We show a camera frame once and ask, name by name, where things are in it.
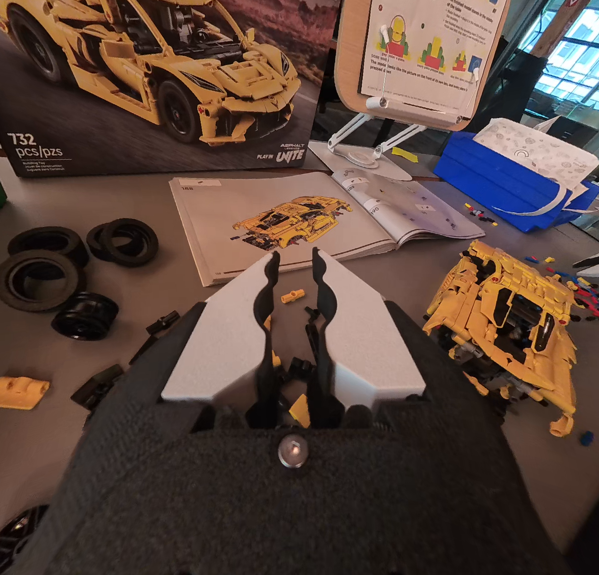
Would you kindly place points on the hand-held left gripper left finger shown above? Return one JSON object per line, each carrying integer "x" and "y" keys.
{"x": 215, "y": 350}

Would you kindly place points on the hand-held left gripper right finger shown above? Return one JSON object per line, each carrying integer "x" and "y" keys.
{"x": 374, "y": 350}

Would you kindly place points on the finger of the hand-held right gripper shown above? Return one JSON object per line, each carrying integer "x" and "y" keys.
{"x": 588, "y": 265}

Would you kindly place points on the yellow brick car model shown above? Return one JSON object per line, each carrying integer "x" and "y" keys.
{"x": 505, "y": 322}

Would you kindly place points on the instruction booklet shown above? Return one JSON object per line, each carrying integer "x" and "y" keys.
{"x": 280, "y": 210}

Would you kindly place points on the grey desk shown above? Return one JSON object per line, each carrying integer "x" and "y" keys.
{"x": 412, "y": 266}

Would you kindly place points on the scattered small brick pieces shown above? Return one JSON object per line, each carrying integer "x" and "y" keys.
{"x": 575, "y": 285}
{"x": 479, "y": 214}

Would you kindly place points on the black connector piece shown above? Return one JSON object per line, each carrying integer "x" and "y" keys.
{"x": 161, "y": 322}

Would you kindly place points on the pile of yellow black pieces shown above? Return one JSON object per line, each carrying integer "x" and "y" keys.
{"x": 299, "y": 367}

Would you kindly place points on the yellow connector piece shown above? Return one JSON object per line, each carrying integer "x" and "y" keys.
{"x": 292, "y": 296}

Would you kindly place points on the black panel piece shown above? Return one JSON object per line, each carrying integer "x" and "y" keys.
{"x": 96, "y": 388}

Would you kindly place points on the blue plastic bin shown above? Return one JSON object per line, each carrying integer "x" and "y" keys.
{"x": 491, "y": 182}

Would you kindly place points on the printed white paper bag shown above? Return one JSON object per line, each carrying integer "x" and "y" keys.
{"x": 529, "y": 149}

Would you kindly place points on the black wheel hub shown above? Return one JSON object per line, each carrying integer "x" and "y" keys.
{"x": 18, "y": 528}
{"x": 86, "y": 315}

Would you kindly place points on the black toy tire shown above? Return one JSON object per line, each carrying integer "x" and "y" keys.
{"x": 40, "y": 280}
{"x": 93, "y": 240}
{"x": 49, "y": 240}
{"x": 133, "y": 243}

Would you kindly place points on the blue pin piece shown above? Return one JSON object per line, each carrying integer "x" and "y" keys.
{"x": 586, "y": 438}

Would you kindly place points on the yellow panel piece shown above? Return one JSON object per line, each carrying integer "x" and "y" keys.
{"x": 23, "y": 391}

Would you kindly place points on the green plastic bin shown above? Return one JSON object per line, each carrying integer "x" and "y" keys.
{"x": 2, "y": 196}

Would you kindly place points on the printed instruction sheet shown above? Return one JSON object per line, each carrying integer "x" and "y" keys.
{"x": 421, "y": 32}

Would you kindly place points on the brick set box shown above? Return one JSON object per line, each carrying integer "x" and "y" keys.
{"x": 140, "y": 70}

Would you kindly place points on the beige rounded board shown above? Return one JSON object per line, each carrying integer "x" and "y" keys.
{"x": 344, "y": 46}

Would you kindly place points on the wooden post with red sign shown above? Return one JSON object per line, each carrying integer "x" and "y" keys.
{"x": 561, "y": 13}

